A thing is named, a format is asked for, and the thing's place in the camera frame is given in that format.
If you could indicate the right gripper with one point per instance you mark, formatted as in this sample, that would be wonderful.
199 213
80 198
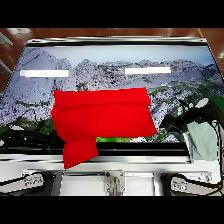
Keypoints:
176 122

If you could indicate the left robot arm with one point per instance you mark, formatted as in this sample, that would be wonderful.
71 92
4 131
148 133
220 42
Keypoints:
23 182

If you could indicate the pale green garment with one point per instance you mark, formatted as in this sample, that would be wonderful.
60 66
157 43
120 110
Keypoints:
203 141

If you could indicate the red T-shirt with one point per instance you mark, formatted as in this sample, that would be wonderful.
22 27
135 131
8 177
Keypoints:
103 115

